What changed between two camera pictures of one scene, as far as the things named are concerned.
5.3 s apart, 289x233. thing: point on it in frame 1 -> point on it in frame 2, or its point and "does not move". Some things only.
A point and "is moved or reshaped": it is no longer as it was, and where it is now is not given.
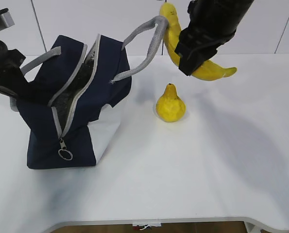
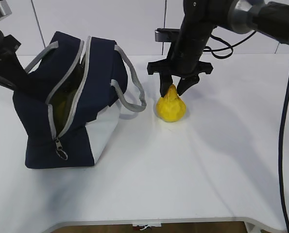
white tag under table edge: [144, 228] does not move
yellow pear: [170, 107] does not move
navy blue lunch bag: [81, 90] is moved or reshaped
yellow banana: [209, 71] -> [62, 106]
